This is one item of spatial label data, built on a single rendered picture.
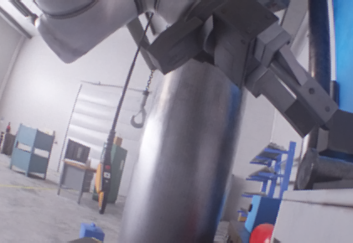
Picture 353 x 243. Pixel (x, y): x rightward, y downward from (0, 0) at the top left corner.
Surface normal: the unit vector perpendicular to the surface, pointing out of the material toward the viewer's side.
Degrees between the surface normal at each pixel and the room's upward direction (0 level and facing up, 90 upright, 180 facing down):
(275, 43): 90
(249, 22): 90
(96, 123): 90
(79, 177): 90
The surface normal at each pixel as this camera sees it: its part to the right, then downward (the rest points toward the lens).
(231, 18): -0.11, -0.22
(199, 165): 0.24, -0.13
